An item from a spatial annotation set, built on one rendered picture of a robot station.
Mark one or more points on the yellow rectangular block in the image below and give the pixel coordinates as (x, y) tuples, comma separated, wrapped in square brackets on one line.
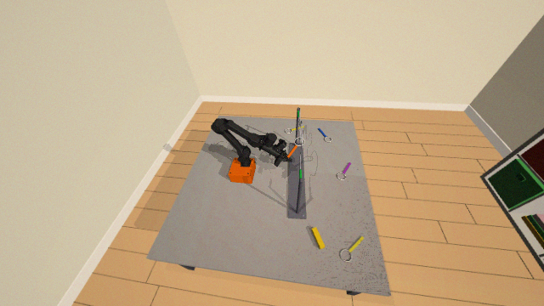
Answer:
[(318, 238)]

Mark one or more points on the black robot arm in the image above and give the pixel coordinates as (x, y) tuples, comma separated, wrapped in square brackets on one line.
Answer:
[(263, 142)]

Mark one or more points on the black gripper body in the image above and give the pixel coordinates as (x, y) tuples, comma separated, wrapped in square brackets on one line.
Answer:
[(278, 156)]

